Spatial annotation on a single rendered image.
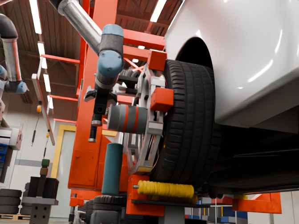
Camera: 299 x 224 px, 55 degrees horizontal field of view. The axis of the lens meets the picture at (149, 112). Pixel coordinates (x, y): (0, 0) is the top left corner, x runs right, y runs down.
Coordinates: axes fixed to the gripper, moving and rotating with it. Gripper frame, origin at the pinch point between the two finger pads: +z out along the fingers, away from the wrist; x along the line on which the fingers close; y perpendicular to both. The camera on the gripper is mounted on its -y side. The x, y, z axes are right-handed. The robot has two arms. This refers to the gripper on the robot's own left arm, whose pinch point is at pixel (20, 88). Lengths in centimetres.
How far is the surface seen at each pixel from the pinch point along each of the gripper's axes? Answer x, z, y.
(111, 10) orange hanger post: 58, -25, -64
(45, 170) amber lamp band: 52, -38, 57
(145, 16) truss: -7, 540, -494
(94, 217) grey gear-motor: 86, -43, 76
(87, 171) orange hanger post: 72, -26, 52
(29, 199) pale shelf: 49, -39, 74
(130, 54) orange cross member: 43, 174, -145
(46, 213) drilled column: 53, -18, 80
